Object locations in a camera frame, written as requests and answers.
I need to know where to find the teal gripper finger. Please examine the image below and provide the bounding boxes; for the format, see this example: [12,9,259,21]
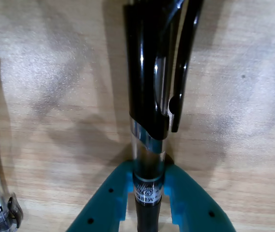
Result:
[164,163,235,232]
[66,159,134,232]

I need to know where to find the black pen with chrome tip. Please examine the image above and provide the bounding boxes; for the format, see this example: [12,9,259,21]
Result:
[123,0,205,232]

